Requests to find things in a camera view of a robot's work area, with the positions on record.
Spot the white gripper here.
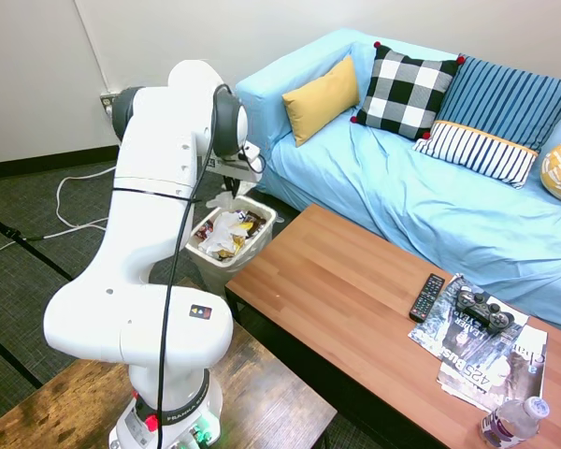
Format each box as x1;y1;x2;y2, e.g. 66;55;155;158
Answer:
203;154;265;199

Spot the white plastic trash bin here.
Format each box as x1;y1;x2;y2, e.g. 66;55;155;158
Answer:
184;195;279;300

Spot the crumpled white plastic bag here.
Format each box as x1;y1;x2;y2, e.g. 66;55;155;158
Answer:
199;210;244;256

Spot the plain mustard pillow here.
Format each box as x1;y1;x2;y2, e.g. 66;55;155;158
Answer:
281;54;361;148

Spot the light blue sofa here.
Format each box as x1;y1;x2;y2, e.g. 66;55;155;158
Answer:
235;28;561;339

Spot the black white checkered pillow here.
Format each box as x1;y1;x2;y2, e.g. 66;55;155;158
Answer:
349;40;467;141

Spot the rustic dark wood table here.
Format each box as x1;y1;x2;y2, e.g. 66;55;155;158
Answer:
0;278;338;449

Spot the black TV remote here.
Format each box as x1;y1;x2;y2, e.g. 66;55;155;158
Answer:
408;272;447;324

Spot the black tripod leg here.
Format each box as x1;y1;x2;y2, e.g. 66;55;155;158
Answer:
0;208;74;282

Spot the white navy striped pillow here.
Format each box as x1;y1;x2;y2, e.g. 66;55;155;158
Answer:
411;120;539;190

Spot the dark glossy magazine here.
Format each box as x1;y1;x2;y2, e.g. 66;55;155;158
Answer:
406;272;530;361

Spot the black game controller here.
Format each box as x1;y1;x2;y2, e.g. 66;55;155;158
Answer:
455;286;515;334

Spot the blue striped pillow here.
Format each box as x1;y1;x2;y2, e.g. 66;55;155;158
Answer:
433;54;561;153

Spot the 425 Business magazine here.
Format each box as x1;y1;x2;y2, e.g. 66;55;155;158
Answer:
435;322;549;413

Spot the clear plastic drink bottle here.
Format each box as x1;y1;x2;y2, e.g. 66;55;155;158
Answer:
478;396;552;449

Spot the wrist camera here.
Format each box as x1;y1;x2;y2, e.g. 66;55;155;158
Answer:
240;142;264;163

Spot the white wall outlet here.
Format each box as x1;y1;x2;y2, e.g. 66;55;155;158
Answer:
98;92;122;118

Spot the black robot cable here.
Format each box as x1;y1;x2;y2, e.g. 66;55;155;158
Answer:
155;83;236;449

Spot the wooden coffee table black frame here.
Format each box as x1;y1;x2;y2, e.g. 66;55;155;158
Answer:
223;203;561;449

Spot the white floor cable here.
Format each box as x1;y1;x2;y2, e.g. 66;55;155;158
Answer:
0;166;118;258

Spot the white wall cable conduit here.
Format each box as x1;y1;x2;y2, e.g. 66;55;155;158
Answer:
73;0;111;94

